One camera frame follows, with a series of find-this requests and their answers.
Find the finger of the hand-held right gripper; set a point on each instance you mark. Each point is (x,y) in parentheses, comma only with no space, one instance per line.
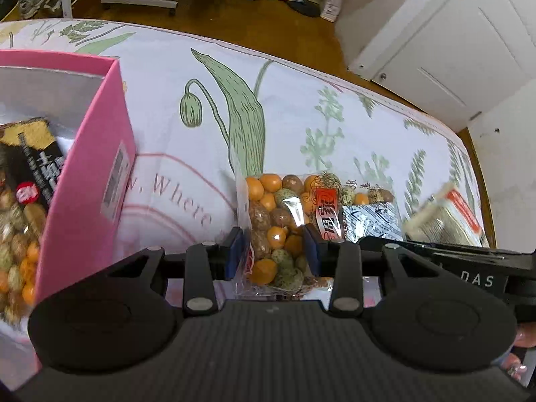
(398,243)

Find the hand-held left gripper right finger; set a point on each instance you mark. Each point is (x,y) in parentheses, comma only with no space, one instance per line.
(312,253)

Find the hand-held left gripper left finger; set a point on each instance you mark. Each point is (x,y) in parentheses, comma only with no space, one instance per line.
(237,255)

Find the clear snack packet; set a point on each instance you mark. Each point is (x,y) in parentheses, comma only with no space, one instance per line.
(444,217)

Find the clear bag of coated nuts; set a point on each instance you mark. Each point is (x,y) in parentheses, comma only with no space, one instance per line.
(276,213)
(16,243)

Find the pink cardboard box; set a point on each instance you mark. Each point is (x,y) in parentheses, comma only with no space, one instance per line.
(83,201)

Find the black snack packet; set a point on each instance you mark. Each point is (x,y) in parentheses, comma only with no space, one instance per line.
(37,163)

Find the person's right hand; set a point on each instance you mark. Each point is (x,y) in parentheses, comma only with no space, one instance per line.
(526,339)

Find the floral bed sheet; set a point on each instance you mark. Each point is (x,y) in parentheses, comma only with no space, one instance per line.
(318,134)

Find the white wardrobe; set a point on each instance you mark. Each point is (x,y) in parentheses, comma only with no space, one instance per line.
(439,29)

